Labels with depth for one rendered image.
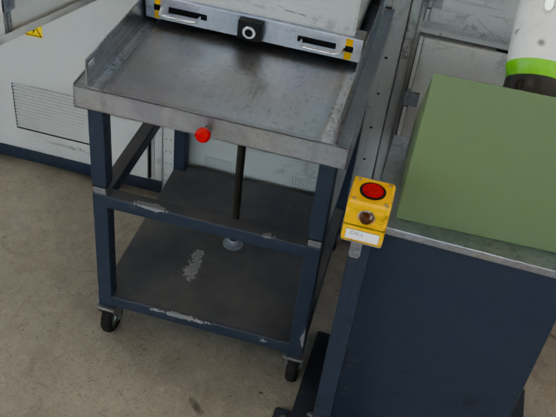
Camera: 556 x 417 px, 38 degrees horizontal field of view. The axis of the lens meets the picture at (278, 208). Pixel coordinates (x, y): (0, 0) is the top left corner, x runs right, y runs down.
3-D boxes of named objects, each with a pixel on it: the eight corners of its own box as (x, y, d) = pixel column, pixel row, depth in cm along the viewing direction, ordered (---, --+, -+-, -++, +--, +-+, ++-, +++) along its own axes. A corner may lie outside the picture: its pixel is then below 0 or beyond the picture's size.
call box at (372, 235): (381, 250, 153) (390, 209, 147) (339, 239, 154) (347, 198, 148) (386, 223, 159) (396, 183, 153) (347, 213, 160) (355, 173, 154)
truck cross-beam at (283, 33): (359, 63, 193) (363, 40, 189) (146, 16, 200) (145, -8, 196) (363, 53, 196) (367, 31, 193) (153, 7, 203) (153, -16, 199)
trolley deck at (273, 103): (345, 170, 173) (350, 147, 169) (74, 106, 180) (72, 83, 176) (390, 29, 224) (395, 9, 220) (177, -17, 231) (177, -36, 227)
